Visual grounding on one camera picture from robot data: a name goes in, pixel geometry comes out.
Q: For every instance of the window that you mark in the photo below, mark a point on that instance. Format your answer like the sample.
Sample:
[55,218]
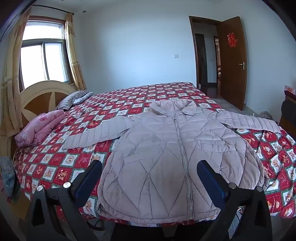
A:
[44,52]

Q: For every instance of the cream and wood headboard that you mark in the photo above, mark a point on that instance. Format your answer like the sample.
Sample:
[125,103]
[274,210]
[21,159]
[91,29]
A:
[39,97]

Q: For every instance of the pink folded blanket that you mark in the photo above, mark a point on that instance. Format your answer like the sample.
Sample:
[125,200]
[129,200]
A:
[39,129]

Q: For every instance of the dark wooden cabinet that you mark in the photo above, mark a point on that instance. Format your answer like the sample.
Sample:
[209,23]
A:
[288,109]

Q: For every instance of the red checkered printed bedspread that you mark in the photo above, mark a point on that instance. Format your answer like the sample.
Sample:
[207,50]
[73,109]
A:
[97,109]

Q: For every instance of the brown door frame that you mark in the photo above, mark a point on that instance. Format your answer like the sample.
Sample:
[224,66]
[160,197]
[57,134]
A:
[193,51]

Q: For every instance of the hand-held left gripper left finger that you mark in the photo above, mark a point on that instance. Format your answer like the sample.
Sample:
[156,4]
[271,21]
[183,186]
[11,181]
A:
[89,179]

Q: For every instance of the striped grey pillow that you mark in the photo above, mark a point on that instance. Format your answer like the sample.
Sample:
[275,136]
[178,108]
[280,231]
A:
[72,99]

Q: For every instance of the brown wooden door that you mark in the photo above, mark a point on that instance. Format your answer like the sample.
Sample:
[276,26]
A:
[232,62]

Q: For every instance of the dark curtain rod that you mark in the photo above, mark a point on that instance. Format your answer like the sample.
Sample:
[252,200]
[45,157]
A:
[53,10]

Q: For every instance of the blue patterned bag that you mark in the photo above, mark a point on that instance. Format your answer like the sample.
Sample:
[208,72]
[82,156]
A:
[7,177]

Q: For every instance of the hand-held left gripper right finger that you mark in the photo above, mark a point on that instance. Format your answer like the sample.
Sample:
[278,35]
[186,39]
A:
[211,183]

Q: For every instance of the pale pink quilted down jacket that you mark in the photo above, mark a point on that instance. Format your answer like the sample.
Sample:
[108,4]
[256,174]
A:
[166,148]

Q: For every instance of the red paper door decoration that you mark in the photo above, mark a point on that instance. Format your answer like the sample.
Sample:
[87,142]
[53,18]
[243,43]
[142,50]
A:
[232,39]

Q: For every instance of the yellow floral curtain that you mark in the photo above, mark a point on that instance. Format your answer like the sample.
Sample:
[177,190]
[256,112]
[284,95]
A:
[74,53]
[11,76]

